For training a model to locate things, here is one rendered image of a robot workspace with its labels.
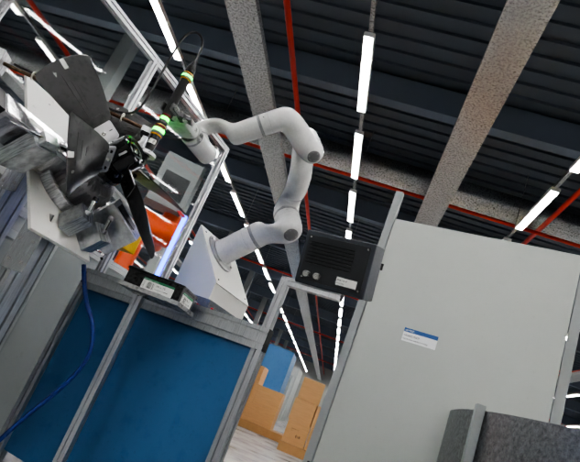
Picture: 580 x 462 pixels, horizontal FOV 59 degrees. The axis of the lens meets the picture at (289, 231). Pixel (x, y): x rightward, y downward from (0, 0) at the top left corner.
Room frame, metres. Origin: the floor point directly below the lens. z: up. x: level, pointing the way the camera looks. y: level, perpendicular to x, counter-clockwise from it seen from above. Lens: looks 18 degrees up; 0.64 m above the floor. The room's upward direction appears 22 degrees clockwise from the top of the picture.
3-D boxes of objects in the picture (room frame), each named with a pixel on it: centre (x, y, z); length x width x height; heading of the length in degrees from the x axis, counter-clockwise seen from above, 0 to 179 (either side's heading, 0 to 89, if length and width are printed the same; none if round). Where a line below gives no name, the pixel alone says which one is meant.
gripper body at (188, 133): (1.85, 0.53, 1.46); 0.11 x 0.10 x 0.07; 152
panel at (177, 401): (2.02, 0.32, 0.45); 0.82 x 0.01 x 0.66; 62
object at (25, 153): (1.48, 0.80, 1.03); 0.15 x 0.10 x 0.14; 62
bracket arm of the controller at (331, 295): (1.77, -0.15, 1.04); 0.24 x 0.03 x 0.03; 62
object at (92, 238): (1.72, 0.60, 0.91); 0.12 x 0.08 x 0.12; 62
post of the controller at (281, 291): (1.82, -0.06, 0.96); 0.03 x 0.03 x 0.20; 62
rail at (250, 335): (2.02, 0.32, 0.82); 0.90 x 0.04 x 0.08; 62
